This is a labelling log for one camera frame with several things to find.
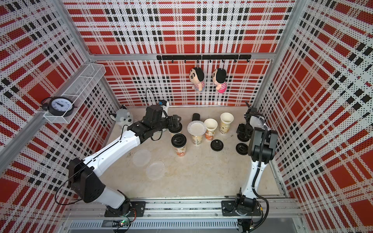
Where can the translucent paper disc front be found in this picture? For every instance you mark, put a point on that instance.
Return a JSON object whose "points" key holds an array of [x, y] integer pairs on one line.
{"points": [[156, 170]]}

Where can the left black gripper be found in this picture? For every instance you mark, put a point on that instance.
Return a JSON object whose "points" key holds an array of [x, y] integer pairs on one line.
{"points": [[176, 123]]}

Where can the paper cup red flowers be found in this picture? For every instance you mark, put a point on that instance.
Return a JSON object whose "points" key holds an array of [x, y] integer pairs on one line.
{"points": [[211, 125]]}

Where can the black cup lid front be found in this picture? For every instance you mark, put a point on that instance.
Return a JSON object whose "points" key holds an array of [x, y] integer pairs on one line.
{"points": [[242, 149]]}

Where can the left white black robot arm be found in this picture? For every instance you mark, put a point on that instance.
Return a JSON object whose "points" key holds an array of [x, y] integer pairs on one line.
{"points": [[84, 174]]}

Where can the white wire wall shelf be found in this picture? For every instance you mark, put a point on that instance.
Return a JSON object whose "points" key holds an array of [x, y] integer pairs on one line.
{"points": [[79, 90]]}

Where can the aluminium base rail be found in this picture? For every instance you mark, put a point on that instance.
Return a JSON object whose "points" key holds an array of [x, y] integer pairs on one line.
{"points": [[158, 214]]}

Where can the tall paper cup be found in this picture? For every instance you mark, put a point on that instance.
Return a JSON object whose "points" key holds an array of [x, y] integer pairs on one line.
{"points": [[197, 140]]}

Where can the hanging doll pink shirt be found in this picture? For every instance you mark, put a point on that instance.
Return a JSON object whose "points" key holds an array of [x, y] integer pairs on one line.
{"points": [[219, 80]]}

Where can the translucent paper disc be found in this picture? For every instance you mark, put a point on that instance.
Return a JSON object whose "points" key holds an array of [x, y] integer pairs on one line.
{"points": [[156, 170], [197, 128], [141, 157]]}

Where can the grey husky plush toy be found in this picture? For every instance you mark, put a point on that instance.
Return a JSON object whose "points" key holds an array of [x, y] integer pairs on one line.
{"points": [[123, 117]]}

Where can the black wall hook rail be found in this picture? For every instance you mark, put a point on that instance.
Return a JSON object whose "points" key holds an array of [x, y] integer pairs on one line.
{"points": [[234, 57]]}

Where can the green circuit board with wires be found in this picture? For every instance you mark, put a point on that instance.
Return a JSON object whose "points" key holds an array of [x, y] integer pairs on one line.
{"points": [[122, 226]]}

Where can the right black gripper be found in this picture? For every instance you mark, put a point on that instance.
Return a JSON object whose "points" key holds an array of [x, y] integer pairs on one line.
{"points": [[241, 128]]}

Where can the black alarm clock on shelf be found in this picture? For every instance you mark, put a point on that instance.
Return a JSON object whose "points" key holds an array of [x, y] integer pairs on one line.
{"points": [[58, 106]]}

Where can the hanging boy doll striped shirt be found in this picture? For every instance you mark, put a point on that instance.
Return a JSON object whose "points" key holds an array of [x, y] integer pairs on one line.
{"points": [[197, 77]]}

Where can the black cup lid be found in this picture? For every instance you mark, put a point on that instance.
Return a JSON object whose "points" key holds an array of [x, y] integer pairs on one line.
{"points": [[217, 145], [178, 140], [243, 137], [242, 149], [176, 130]]}

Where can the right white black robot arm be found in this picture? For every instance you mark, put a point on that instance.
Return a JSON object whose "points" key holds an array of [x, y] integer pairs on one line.
{"points": [[258, 141]]}

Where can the black glasses case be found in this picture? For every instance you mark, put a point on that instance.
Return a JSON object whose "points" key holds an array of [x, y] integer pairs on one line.
{"points": [[196, 117]]}

